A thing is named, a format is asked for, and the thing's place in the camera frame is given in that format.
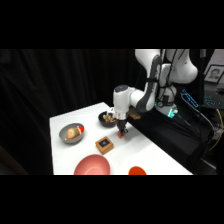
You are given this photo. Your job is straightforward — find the black bowl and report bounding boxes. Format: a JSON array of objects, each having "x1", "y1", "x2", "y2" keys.
[{"x1": 97, "y1": 110, "x2": 118, "y2": 128}]

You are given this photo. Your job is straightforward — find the pink bowl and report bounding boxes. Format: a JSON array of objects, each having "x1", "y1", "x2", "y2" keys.
[{"x1": 73, "y1": 153, "x2": 112, "y2": 176}]

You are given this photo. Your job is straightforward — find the framed portrait picture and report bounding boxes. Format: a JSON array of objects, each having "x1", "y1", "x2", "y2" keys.
[{"x1": 203, "y1": 64, "x2": 224, "y2": 85}]

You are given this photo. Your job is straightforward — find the stuffed toy with red cap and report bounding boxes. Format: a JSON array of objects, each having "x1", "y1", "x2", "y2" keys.
[{"x1": 65, "y1": 124, "x2": 85, "y2": 141}]

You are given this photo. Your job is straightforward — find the small green light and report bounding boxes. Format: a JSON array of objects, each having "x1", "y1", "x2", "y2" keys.
[{"x1": 166, "y1": 107, "x2": 179, "y2": 119}]

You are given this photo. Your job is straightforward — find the beige food pieces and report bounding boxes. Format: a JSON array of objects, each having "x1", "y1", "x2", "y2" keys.
[{"x1": 102, "y1": 113, "x2": 117, "y2": 123}]

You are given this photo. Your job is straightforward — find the wooden box with blue top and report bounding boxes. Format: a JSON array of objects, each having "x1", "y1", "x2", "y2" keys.
[{"x1": 95, "y1": 135, "x2": 115, "y2": 155}]

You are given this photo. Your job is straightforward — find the black curtain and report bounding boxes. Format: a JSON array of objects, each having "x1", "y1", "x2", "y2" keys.
[{"x1": 0, "y1": 49, "x2": 149, "y2": 176}]

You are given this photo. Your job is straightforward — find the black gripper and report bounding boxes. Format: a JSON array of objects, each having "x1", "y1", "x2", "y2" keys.
[{"x1": 115, "y1": 111, "x2": 129, "y2": 137}]

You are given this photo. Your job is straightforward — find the orange bowl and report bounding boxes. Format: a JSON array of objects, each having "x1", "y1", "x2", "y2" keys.
[{"x1": 128, "y1": 165, "x2": 148, "y2": 176}]

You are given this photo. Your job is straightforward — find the red ball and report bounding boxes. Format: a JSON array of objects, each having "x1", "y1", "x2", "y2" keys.
[{"x1": 117, "y1": 130, "x2": 129, "y2": 140}]

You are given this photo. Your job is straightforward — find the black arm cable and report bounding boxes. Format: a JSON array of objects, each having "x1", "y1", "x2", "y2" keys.
[{"x1": 145, "y1": 49, "x2": 183, "y2": 108}]

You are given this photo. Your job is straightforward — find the blue glowing device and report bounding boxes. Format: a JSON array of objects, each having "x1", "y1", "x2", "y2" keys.
[{"x1": 180, "y1": 88, "x2": 200, "y2": 110}]

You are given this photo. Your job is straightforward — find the black robot stand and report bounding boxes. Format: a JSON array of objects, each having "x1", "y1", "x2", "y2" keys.
[{"x1": 126, "y1": 99, "x2": 216, "y2": 176}]

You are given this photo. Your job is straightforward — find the yellow cable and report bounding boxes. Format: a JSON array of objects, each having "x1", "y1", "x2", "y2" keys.
[{"x1": 209, "y1": 108, "x2": 224, "y2": 152}]

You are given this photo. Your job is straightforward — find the gray bowl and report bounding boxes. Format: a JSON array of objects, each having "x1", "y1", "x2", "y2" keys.
[{"x1": 58, "y1": 122, "x2": 86, "y2": 145}]

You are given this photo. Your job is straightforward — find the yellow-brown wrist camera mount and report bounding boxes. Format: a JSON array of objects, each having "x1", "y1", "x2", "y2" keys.
[{"x1": 127, "y1": 107, "x2": 142, "y2": 121}]

